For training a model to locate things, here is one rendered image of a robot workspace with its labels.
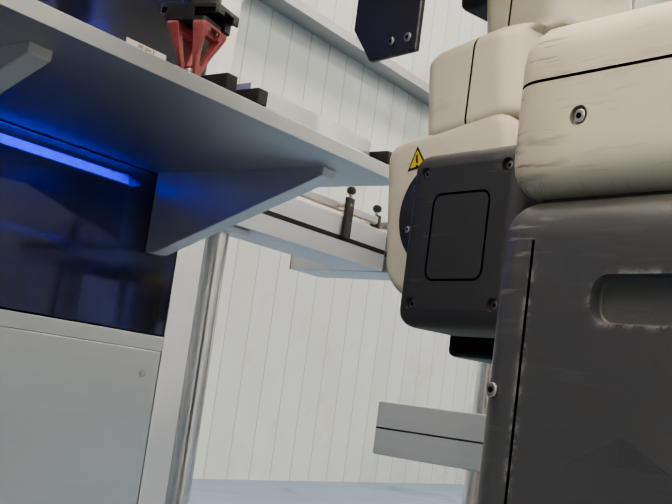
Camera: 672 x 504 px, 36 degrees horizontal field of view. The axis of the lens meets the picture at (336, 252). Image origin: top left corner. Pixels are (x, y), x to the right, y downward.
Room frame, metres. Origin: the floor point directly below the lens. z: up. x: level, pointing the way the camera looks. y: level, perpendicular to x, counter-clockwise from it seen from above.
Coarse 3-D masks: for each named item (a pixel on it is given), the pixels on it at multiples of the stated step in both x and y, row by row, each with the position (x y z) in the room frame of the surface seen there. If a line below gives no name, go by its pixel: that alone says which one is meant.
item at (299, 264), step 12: (384, 228) 2.38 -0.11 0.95; (300, 264) 2.50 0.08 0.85; (312, 264) 2.47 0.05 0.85; (384, 264) 2.34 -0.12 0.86; (324, 276) 2.58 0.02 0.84; (336, 276) 2.54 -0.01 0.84; (348, 276) 2.51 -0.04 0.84; (360, 276) 2.48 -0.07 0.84; (372, 276) 2.44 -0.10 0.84; (384, 276) 2.41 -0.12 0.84
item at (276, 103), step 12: (240, 84) 1.25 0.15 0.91; (252, 84) 1.24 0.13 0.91; (276, 96) 1.27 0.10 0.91; (276, 108) 1.28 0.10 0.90; (288, 108) 1.29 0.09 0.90; (300, 108) 1.31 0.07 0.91; (300, 120) 1.31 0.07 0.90; (312, 120) 1.33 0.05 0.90; (324, 120) 1.35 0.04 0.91; (324, 132) 1.36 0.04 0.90; (336, 132) 1.38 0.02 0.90; (348, 132) 1.40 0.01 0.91; (348, 144) 1.40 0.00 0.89; (360, 144) 1.42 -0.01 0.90
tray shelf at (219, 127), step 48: (0, 0) 0.91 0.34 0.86; (48, 48) 1.03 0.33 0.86; (96, 48) 1.01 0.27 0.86; (0, 96) 1.26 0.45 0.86; (48, 96) 1.23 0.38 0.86; (96, 96) 1.20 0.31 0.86; (144, 96) 1.17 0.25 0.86; (192, 96) 1.14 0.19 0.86; (240, 96) 1.18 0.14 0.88; (96, 144) 1.47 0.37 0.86; (144, 144) 1.42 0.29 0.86; (192, 144) 1.38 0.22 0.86; (240, 144) 1.34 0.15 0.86; (288, 144) 1.31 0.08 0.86; (336, 144) 1.33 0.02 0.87
